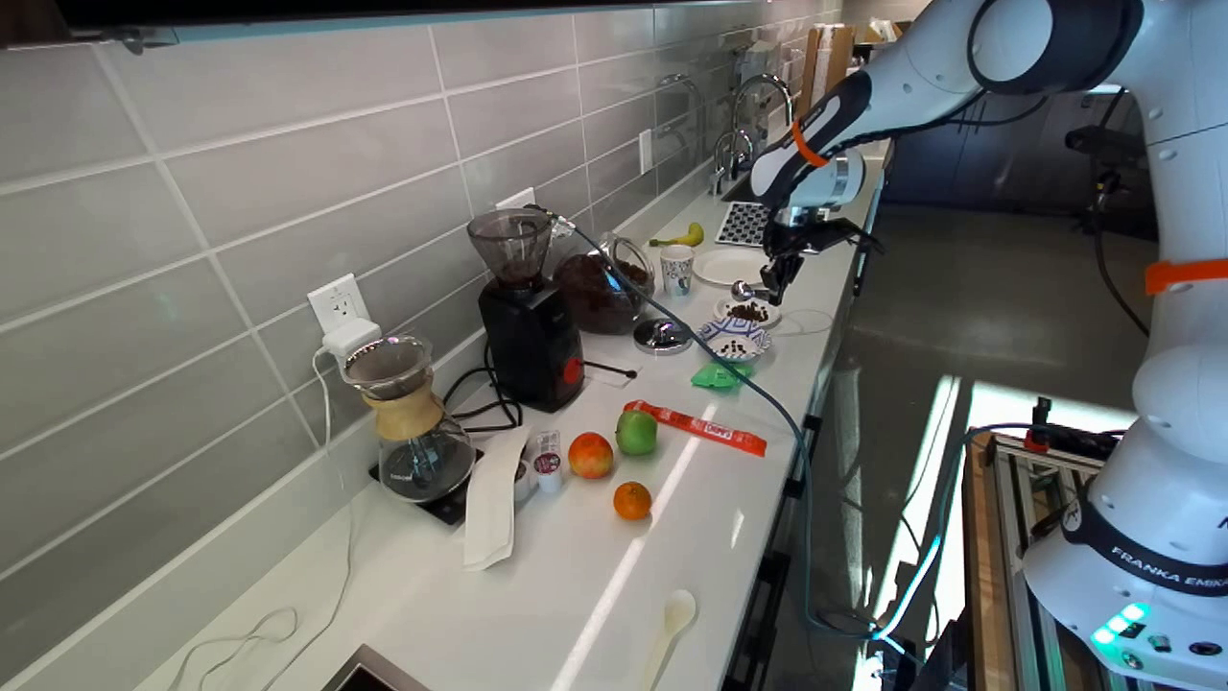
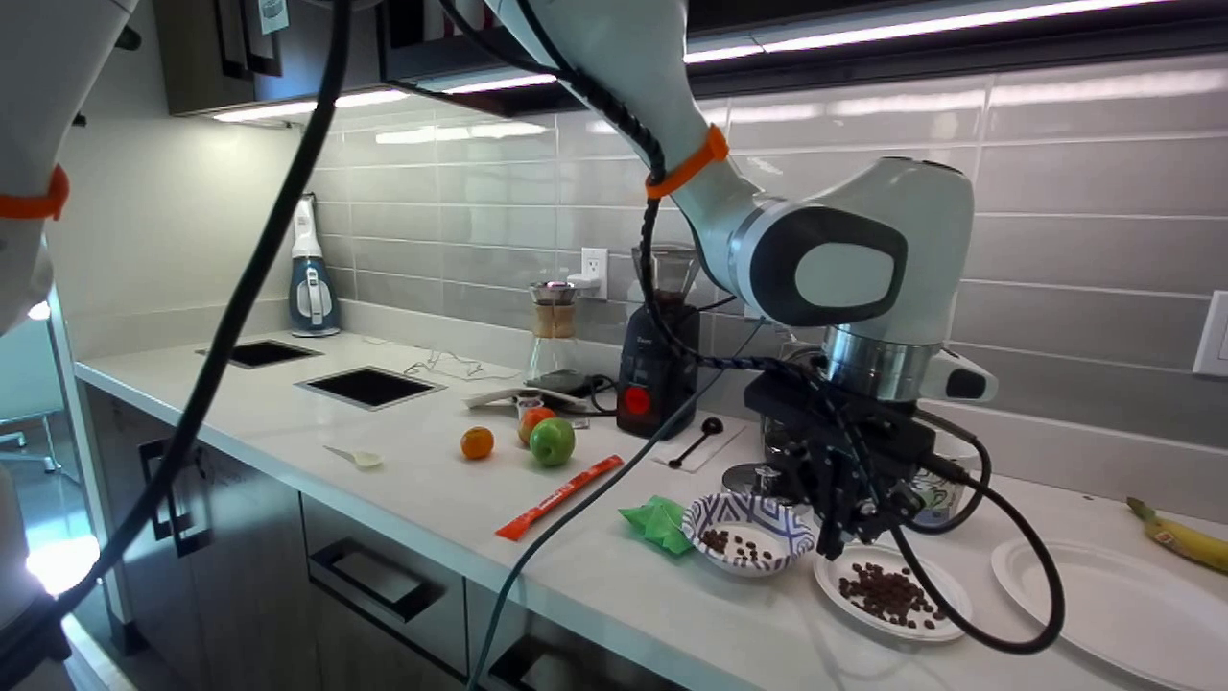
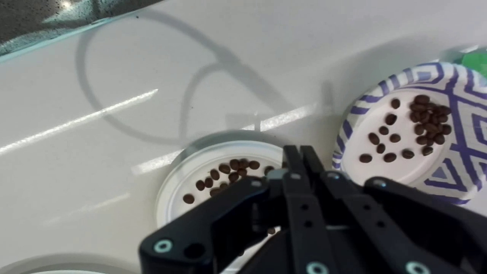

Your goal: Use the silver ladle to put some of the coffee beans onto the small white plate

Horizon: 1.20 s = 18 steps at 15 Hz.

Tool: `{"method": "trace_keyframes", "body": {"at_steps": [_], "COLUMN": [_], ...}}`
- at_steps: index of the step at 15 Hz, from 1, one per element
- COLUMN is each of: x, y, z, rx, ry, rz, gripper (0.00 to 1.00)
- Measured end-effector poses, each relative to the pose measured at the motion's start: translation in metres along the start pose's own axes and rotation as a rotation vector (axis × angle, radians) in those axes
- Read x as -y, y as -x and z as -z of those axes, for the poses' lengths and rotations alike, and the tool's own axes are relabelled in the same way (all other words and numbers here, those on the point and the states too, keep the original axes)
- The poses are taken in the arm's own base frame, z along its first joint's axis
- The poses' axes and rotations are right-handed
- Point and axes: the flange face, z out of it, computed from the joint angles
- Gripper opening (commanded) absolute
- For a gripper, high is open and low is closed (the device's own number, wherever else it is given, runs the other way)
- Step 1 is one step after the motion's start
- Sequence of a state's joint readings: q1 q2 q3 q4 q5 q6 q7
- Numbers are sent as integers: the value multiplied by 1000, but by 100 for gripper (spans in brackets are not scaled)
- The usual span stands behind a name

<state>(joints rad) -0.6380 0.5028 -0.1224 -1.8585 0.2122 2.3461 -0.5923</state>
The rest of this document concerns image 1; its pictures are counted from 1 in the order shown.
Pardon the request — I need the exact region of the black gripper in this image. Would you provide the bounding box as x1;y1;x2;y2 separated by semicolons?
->
761;209;881;309

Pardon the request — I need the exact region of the large white plate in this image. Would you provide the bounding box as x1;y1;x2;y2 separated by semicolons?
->
691;246;771;291

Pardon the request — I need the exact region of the small white plate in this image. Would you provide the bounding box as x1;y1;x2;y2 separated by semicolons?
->
716;297;787;329

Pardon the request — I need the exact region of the glass jar of coffee beans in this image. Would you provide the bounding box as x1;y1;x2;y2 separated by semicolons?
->
548;236;658;338

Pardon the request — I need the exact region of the black coffee grinder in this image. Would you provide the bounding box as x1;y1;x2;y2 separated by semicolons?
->
464;204;589;416

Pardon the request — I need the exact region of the small white coffee pod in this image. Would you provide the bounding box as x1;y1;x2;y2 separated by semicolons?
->
525;434;566;498

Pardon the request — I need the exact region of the grey dish drying mat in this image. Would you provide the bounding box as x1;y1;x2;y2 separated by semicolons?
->
711;196;780;251

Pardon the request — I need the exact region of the blue patterned bowl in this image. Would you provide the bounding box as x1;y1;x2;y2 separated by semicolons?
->
694;318;773;371

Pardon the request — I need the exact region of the patterned paper cup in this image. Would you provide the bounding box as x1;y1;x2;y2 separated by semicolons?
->
654;246;699;300

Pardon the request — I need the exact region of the yellow banana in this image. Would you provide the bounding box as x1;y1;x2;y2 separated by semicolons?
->
643;220;711;252

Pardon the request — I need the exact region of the green crumpled packet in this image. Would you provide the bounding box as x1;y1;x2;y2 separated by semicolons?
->
691;357;761;401

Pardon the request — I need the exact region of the chrome kitchen faucet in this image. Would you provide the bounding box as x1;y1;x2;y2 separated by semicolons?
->
711;68;803;200

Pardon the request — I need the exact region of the orange flat strip packet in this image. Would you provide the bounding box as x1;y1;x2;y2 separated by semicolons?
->
625;394;771;460

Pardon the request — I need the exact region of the green apple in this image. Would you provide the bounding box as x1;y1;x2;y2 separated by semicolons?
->
615;408;662;466

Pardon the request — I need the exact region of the red-orange peach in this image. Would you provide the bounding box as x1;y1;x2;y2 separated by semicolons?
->
562;429;621;485

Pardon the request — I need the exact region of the small orange mandarin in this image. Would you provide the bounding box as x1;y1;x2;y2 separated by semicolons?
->
608;476;654;525

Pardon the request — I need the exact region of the white plastic spoon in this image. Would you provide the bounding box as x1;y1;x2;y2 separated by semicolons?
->
642;585;700;691

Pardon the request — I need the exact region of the white paper filter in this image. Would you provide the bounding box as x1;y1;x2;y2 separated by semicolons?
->
457;424;532;576

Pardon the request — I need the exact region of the black kitchen scale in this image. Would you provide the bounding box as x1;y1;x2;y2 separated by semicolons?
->
367;438;528;529

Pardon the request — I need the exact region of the white outlet with charger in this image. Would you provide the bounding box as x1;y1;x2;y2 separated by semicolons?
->
303;268;384;367

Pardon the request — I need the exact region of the black power cable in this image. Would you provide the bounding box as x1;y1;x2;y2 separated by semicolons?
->
540;209;809;476

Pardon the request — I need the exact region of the wooden frame robot cart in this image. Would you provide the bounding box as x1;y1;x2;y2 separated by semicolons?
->
954;394;1144;691

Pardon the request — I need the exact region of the white charger cable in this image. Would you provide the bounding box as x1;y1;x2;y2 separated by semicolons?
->
166;343;374;691

